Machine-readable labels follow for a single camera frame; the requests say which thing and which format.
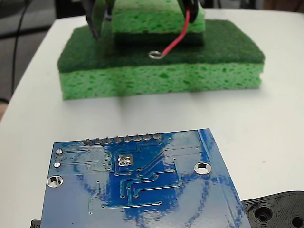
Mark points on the blue printed circuit board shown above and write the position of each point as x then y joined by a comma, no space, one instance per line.
133,194

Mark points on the small green scouring sponge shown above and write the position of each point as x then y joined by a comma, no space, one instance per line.
152,21

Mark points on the large green scouring sponge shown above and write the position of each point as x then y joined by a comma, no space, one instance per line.
152,78

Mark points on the black plastic bracket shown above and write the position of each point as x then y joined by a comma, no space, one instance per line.
275,209

